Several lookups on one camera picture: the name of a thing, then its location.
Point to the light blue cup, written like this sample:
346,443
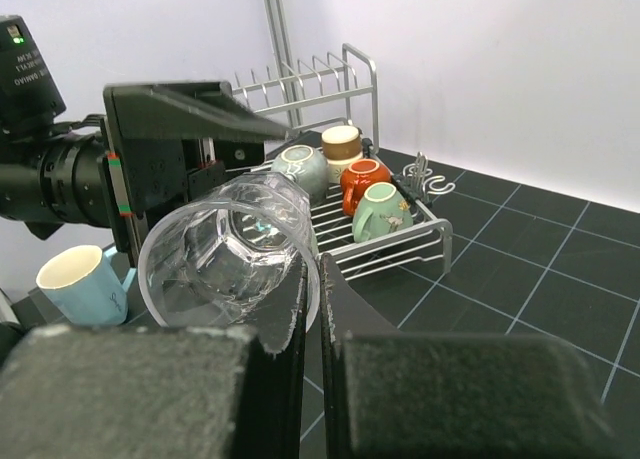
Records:
83,285

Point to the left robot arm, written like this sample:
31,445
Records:
28,90

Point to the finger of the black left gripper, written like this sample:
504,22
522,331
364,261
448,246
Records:
189,111

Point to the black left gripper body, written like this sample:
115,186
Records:
83,172

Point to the orange glazed ceramic mug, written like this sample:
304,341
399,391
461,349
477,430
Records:
357,178

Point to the cream cup with cork band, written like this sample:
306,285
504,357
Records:
341,146

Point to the aluminium frame post left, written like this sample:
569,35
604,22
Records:
275,14

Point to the grey ceramic mug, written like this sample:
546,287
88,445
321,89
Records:
307,167

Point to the grey rack hook back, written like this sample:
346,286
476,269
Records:
421,182

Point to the grey metal dish rack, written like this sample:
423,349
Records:
342,89

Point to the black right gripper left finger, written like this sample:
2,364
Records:
144,391

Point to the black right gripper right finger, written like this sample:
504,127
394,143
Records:
390,394

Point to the small clear glass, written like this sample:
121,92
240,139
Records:
213,261

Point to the mint green mug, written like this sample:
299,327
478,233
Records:
381,211

